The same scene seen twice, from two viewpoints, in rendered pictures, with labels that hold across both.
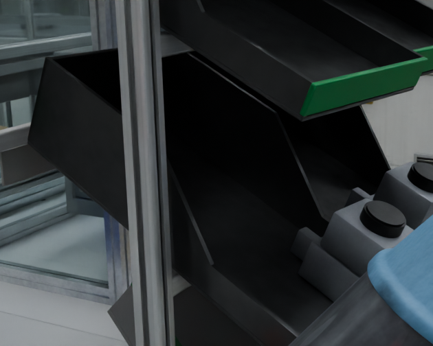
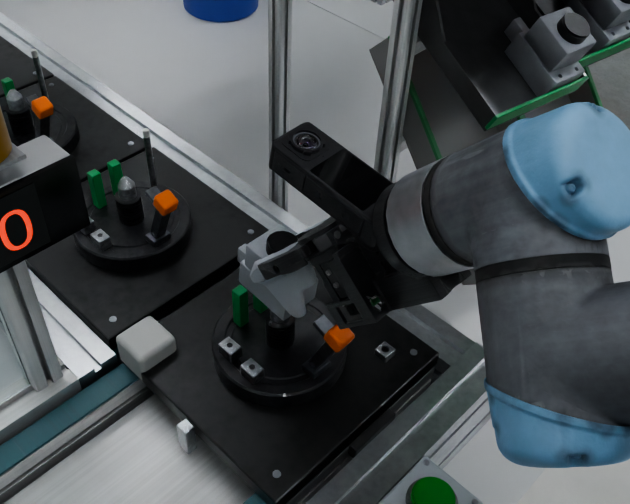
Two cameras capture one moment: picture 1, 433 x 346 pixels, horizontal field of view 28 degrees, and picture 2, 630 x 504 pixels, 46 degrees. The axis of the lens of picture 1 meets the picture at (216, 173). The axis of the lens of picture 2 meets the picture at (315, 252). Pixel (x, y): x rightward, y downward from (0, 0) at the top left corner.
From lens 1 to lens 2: 0.20 m
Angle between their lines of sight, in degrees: 32
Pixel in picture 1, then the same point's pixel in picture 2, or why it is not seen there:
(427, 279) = (525, 153)
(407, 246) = (525, 129)
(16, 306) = not seen: outside the picture
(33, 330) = (309, 12)
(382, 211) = (574, 22)
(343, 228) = (542, 30)
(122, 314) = (379, 54)
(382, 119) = not seen: outside the picture
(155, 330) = (398, 77)
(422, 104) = not seen: outside the picture
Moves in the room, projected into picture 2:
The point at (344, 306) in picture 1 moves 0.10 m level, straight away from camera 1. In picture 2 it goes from (488, 147) to (521, 64)
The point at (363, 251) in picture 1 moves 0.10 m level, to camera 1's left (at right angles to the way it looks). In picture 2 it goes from (551, 50) to (445, 34)
